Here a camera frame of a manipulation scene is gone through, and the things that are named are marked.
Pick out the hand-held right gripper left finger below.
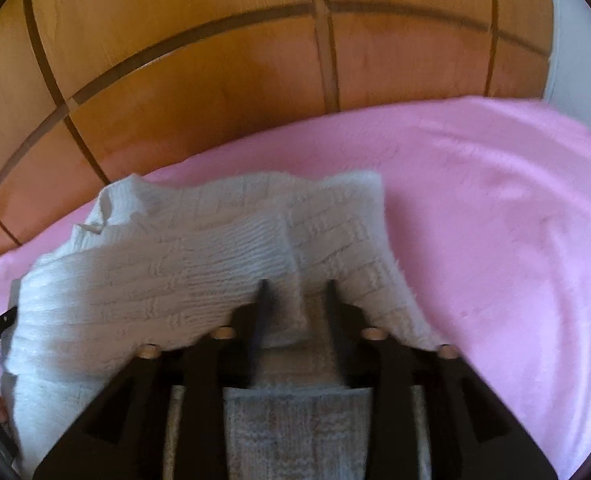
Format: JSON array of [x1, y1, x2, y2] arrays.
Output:
[[33, 279, 277, 480]]

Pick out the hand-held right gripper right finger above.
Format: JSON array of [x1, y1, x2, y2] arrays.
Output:
[[324, 279, 559, 480]]

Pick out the white knit sweater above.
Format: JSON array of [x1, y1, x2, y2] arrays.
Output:
[[0, 170, 442, 480]]

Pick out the pink blanket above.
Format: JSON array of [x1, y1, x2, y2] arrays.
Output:
[[0, 94, 591, 480]]

